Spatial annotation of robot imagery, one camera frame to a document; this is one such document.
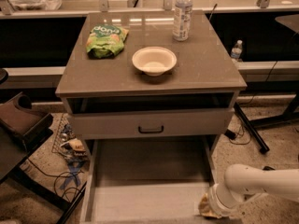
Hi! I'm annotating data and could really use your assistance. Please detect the black desk leg frame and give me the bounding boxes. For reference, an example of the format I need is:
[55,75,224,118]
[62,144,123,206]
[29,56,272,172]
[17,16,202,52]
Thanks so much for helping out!
[234,92,299,154]

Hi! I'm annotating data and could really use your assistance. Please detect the grey drawer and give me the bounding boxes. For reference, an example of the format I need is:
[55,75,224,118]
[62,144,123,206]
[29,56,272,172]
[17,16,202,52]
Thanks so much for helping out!
[68,108,234,139]
[80,136,215,224]

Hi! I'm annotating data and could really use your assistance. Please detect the black chair caster leg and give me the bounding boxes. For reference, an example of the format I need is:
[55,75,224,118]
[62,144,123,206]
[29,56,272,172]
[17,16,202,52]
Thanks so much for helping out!
[263,166,276,171]

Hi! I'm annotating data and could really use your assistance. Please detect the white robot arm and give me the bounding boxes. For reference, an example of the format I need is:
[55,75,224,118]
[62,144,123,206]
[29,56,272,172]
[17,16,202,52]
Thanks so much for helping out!
[198,164,299,218]

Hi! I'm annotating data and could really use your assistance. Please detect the white paper bowl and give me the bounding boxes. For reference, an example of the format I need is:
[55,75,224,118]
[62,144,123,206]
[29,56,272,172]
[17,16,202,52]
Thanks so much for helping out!
[132,47,177,77]

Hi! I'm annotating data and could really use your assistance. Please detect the dark brown side stand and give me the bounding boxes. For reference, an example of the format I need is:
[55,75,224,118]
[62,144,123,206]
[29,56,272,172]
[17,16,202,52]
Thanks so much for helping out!
[0,92,53,180]

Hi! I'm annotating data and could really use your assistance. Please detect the small water bottle behind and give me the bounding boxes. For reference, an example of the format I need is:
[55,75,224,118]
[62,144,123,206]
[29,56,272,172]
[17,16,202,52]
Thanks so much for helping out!
[231,40,243,62]

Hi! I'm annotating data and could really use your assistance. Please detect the clear water bottle on cabinet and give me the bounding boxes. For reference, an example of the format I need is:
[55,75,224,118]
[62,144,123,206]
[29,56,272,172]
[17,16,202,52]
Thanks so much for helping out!
[173,0,193,41]

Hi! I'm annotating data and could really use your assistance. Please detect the green chip bag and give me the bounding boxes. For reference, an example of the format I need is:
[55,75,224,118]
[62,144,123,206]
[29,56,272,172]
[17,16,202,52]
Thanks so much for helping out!
[86,24,129,59]

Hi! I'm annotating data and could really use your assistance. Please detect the grey drawer cabinet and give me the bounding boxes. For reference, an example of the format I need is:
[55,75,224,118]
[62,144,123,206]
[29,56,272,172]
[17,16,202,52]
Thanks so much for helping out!
[56,11,246,151]

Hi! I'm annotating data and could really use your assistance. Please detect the black floor cable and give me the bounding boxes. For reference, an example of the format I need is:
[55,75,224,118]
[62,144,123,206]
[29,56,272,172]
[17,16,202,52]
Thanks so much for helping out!
[27,157,93,224]

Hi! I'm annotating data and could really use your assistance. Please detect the wire basket with clutter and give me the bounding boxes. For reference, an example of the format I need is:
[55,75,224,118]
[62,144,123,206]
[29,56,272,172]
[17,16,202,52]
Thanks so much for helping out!
[51,114,86,162]

